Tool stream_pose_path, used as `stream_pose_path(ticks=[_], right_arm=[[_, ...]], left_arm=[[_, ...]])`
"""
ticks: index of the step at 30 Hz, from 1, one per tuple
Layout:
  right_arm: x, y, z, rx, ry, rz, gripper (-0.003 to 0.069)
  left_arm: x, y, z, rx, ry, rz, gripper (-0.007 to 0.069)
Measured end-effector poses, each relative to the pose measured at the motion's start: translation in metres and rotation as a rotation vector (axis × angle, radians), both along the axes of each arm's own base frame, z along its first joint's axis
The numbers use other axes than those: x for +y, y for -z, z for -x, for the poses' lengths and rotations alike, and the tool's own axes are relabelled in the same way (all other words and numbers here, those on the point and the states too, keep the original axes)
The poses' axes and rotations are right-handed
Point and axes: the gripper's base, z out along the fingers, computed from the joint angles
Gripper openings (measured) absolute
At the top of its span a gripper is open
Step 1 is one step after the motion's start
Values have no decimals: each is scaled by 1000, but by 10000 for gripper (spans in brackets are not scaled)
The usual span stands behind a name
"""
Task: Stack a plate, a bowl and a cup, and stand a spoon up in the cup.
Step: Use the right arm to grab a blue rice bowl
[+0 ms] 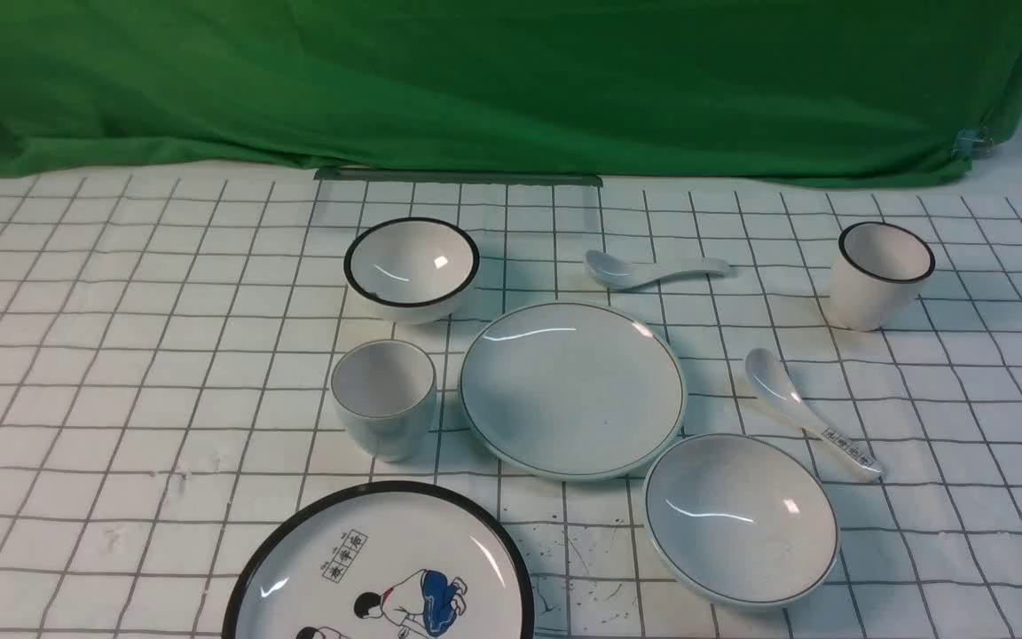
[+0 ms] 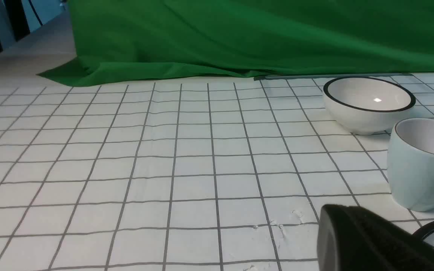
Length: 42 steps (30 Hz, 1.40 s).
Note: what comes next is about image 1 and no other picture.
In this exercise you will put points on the white grid tablecloth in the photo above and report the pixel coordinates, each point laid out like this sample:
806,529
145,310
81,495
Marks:
166,346

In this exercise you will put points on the plain white ceramic spoon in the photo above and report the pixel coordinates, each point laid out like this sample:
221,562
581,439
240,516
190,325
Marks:
618,274

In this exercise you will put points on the metal binder clip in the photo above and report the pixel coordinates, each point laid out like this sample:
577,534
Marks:
973,143

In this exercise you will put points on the black-rimmed white cup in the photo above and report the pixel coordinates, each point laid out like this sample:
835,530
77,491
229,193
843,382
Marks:
879,271

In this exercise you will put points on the white spoon with label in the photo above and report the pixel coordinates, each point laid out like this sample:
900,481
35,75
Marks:
769,379

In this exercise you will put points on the black-rimmed illustrated plate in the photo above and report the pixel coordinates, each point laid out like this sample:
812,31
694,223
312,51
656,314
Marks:
387,559

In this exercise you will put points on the pale green flat plate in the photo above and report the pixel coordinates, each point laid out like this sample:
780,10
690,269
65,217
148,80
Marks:
572,391

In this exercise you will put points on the black-rimmed white bowl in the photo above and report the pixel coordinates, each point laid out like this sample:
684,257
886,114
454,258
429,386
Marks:
412,270

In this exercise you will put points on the green backdrop cloth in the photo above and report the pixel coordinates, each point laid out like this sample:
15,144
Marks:
809,93

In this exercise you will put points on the pale green shallow bowl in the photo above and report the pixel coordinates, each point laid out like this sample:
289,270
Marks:
739,521

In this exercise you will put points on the pale green rimmed cup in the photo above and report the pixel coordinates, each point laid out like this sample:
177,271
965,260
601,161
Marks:
385,394

